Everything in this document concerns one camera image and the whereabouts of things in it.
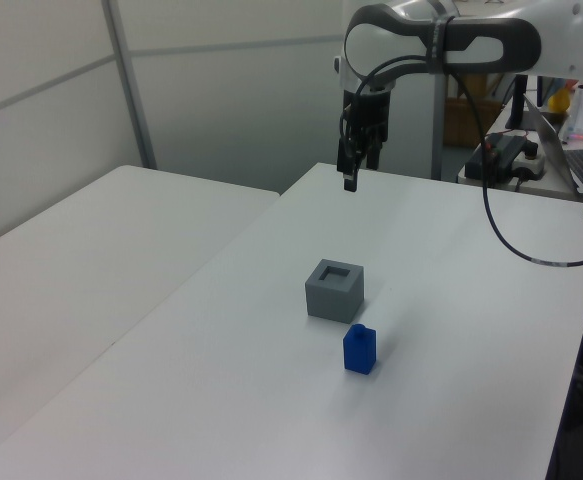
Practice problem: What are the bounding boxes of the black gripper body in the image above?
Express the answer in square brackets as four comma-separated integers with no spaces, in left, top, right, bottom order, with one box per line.
[341,87,392,135]

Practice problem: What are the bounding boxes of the yellow round object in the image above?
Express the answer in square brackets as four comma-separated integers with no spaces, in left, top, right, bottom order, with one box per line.
[547,89,572,114]

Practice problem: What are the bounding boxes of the blue block with knob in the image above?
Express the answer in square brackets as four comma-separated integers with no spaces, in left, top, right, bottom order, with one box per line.
[342,323,378,375]

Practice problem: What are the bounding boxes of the grey partition post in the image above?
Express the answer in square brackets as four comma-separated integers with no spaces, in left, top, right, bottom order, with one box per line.
[429,73,448,181]

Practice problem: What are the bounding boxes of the grey hollow cuboid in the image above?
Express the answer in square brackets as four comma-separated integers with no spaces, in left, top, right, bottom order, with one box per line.
[304,258,367,325]

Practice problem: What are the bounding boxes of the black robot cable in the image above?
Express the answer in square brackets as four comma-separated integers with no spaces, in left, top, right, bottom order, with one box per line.
[338,53,583,268]

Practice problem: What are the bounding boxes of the brown cardboard box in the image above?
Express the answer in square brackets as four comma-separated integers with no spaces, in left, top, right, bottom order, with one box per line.
[444,96,503,149]

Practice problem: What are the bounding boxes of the black power supply box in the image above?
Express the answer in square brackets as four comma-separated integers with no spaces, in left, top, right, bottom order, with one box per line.
[464,131,535,182]

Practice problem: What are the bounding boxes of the white emergency stop button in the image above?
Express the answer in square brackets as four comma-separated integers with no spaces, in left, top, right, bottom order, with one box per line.
[512,142,548,182]

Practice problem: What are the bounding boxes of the silver laptop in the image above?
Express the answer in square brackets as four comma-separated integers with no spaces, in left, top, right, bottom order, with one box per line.
[522,93,583,197]

